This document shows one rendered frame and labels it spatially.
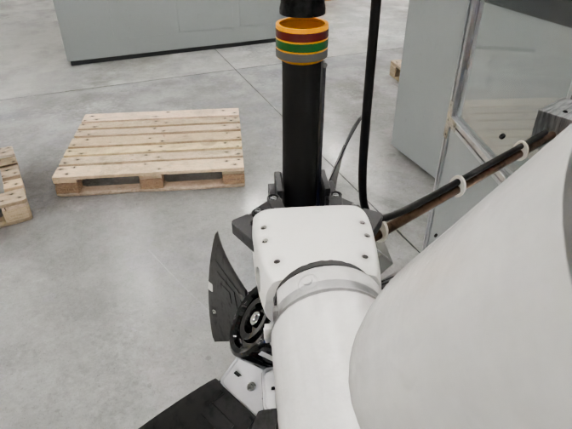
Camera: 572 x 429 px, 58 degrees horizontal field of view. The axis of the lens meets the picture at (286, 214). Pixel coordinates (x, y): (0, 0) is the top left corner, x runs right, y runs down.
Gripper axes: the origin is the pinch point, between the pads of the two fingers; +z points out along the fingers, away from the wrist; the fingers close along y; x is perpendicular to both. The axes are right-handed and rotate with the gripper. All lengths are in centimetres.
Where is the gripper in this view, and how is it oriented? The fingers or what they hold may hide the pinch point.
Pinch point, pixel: (301, 192)
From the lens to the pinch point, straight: 50.7
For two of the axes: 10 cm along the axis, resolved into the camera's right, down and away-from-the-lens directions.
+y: 10.0, -0.5, 0.7
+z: -0.9, -5.6, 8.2
